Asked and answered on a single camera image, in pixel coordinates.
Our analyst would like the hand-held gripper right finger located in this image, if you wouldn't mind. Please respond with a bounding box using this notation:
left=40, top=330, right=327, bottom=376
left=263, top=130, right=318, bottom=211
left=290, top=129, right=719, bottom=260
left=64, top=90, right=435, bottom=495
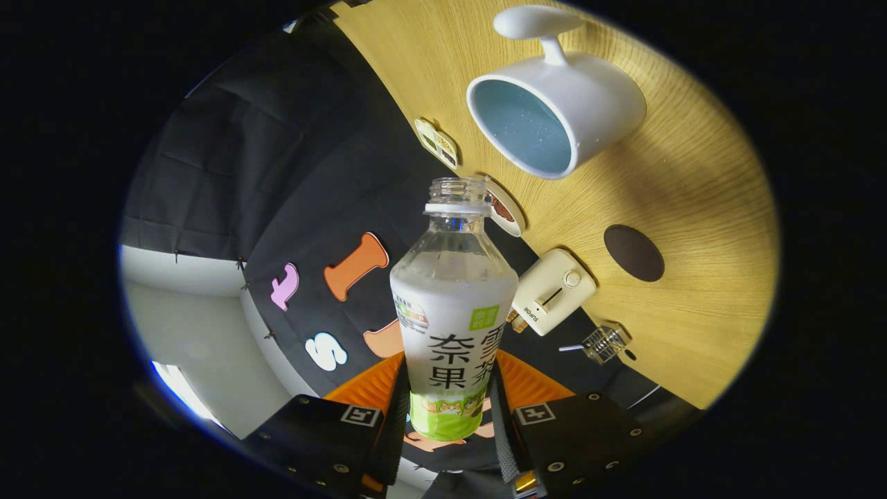
left=489, top=350, right=659, bottom=498

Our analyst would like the clear juice bottle white label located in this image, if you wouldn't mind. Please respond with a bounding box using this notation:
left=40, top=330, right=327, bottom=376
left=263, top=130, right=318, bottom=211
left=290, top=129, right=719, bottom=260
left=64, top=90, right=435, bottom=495
left=389, top=177, right=519, bottom=442

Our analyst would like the white toaster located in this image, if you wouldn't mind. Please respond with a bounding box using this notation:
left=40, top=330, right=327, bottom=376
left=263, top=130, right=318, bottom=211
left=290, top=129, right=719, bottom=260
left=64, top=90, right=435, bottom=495
left=509, top=248, right=597, bottom=338

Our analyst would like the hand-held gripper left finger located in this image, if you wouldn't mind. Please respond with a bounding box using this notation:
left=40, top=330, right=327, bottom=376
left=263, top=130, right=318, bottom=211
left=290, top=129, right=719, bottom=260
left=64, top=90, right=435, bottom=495
left=243, top=352, right=411, bottom=498

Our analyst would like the dark brown round coaster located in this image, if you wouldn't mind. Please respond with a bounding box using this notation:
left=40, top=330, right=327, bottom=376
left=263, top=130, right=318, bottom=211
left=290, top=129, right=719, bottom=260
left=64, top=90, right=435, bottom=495
left=603, top=224, right=666, bottom=283

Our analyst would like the ceiling light panel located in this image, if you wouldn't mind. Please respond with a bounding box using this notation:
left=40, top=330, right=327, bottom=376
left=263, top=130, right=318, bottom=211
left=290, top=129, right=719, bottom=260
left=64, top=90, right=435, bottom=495
left=151, top=360, right=222, bottom=427

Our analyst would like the white cup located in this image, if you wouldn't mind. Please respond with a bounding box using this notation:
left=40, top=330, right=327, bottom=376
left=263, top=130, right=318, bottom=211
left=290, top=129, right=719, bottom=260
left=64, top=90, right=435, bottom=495
left=466, top=6, right=647, bottom=181

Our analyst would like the white divided snack dish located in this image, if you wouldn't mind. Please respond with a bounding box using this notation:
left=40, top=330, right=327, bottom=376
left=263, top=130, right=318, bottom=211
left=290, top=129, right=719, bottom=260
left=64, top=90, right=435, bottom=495
left=414, top=117, right=459, bottom=170

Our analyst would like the white dish with brown food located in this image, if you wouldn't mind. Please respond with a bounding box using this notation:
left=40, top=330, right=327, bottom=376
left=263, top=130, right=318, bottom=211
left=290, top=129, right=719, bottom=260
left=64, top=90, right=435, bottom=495
left=484, top=182, right=527, bottom=238

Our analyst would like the wooden table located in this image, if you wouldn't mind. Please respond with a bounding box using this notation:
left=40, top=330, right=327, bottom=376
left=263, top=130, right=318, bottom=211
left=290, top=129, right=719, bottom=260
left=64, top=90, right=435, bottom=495
left=333, top=0, right=780, bottom=410

